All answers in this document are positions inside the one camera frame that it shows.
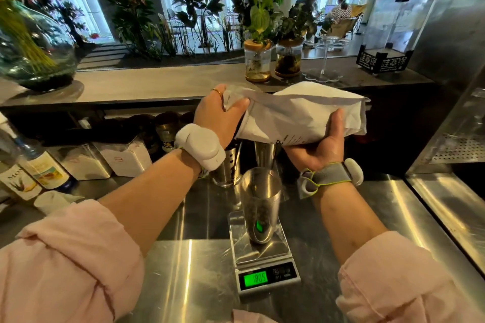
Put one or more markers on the person's right hand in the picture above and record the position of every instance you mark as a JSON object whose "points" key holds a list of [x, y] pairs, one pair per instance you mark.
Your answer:
{"points": [[318, 152]]}

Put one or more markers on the person's left hand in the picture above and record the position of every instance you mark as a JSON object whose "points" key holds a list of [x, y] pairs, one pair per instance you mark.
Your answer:
{"points": [[212, 114]]}

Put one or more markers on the person's right thumb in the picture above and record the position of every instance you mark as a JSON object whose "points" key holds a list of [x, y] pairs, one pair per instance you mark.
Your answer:
{"points": [[336, 126]]}

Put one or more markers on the person's left thumb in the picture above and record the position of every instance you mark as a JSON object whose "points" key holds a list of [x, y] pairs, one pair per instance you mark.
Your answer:
{"points": [[237, 109]]}

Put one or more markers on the white paper bag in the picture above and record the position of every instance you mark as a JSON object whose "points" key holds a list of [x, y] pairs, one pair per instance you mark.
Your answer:
{"points": [[299, 114]]}

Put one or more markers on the person's right forearm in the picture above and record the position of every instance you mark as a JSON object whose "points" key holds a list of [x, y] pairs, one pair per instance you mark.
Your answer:
{"points": [[344, 216]]}

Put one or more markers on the person's left forearm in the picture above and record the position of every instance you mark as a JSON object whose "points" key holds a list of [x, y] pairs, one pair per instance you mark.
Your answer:
{"points": [[151, 198]]}

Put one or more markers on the grey wrist band tracker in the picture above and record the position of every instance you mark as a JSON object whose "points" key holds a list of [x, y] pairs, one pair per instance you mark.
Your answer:
{"points": [[333, 174]]}

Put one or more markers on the white wrist tracker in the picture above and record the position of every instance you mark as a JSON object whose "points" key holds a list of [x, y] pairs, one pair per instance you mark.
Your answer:
{"points": [[200, 145]]}

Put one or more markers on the glass jar with light water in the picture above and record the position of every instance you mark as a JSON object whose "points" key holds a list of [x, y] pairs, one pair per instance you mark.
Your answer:
{"points": [[258, 61]]}

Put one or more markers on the plain steel cup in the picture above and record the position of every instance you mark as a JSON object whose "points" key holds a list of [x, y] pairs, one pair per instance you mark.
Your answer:
{"points": [[265, 154]]}

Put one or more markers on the perforated steel utensil holder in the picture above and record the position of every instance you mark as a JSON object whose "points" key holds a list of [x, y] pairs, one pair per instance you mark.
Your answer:
{"points": [[227, 167]]}

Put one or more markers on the clear glass stand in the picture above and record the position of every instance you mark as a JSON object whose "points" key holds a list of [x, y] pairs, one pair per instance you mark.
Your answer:
{"points": [[324, 65]]}

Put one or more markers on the glass jar with dark water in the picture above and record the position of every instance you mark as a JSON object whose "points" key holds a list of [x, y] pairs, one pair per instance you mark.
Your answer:
{"points": [[288, 59]]}

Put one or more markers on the dark round jar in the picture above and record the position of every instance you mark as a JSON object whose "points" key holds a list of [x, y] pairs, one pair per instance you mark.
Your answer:
{"points": [[166, 131]]}

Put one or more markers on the black lattice menu holder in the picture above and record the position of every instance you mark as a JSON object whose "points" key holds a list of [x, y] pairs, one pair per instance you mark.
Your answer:
{"points": [[382, 61]]}

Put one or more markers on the steel cup with beans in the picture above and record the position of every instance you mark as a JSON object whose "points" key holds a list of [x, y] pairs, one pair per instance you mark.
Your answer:
{"points": [[261, 198]]}

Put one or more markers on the green leafy plant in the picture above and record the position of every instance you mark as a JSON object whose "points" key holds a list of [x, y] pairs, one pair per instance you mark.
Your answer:
{"points": [[259, 12]]}

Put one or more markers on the dark leafy plant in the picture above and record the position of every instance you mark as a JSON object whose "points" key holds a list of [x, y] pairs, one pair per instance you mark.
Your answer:
{"points": [[297, 23]]}

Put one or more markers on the tall dark green plant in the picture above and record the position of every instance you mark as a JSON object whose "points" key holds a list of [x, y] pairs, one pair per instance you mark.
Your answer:
{"points": [[197, 1]]}

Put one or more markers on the steel drip tray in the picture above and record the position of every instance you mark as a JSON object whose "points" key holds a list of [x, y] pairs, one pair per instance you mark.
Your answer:
{"points": [[454, 141]]}

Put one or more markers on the clear container with white powder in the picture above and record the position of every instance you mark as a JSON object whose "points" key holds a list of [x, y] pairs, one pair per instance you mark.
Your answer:
{"points": [[85, 162], [125, 158]]}

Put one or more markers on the clear acrylic sign panels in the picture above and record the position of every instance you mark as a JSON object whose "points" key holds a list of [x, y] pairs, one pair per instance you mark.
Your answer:
{"points": [[398, 20]]}

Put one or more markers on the tall plant with red flowers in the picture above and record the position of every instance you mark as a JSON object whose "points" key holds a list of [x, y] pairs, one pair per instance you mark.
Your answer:
{"points": [[129, 4]]}

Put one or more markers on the steel kitchen scale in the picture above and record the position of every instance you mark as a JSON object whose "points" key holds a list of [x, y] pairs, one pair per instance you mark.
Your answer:
{"points": [[265, 273]]}

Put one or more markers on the pink right sleeve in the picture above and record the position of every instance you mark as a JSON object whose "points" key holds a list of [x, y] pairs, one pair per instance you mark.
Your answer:
{"points": [[401, 281]]}

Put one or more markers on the pink sleeve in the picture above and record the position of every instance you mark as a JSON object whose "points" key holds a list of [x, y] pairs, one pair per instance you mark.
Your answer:
{"points": [[64, 266], [401, 281]]}

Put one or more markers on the clear bottle with colourful label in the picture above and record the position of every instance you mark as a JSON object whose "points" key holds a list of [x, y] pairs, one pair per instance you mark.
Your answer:
{"points": [[41, 167]]}

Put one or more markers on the white crumpled napkin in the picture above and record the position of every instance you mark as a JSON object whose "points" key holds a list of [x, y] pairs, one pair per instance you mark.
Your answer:
{"points": [[55, 201]]}

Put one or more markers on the dark bonsai tree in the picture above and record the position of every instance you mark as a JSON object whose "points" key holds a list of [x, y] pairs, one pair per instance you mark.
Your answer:
{"points": [[57, 8]]}

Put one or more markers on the large round glass vase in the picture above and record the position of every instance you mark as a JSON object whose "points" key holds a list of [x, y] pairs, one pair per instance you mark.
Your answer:
{"points": [[34, 54]]}

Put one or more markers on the bottle with bird label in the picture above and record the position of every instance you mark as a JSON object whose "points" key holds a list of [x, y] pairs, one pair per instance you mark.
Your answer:
{"points": [[21, 182]]}

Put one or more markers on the pink left sleeve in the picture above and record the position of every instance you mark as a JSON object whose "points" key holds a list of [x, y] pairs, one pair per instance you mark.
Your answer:
{"points": [[64, 266]]}

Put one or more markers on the yellow flowers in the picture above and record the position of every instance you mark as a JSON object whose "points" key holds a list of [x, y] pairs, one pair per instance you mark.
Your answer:
{"points": [[15, 23]]}

